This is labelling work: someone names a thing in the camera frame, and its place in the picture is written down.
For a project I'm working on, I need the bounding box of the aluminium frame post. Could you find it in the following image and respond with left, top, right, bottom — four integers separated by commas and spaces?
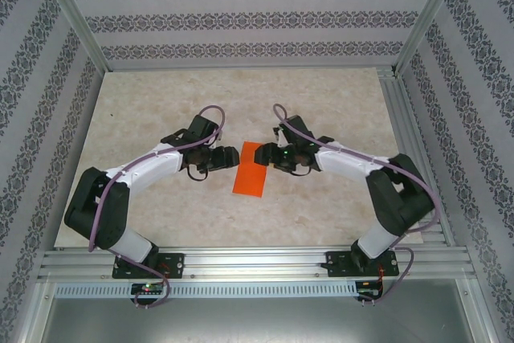
395, 0, 469, 75
31, 0, 109, 73

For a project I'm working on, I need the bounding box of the slotted grey cable duct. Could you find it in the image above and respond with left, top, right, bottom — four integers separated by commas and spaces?
54, 281, 358, 298

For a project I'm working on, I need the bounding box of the aluminium side rail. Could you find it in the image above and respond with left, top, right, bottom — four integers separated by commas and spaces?
377, 67, 457, 247

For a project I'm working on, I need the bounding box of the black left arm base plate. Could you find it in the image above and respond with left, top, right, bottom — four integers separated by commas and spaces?
112, 252, 186, 280

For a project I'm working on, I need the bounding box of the orange paper sheet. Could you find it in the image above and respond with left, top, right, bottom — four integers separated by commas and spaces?
231, 141, 269, 198

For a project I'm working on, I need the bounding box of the long aluminium mounting rail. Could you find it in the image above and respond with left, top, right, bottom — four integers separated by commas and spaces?
38, 245, 471, 280

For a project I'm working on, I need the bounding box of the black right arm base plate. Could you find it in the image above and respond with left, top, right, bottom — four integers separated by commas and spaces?
325, 250, 401, 279

